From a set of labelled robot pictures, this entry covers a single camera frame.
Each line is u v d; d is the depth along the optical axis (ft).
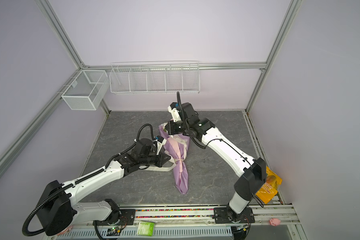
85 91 3.20
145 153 2.09
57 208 1.30
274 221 2.33
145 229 2.24
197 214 2.47
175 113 2.21
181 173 2.65
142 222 2.33
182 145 2.93
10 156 1.77
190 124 1.85
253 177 1.38
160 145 2.36
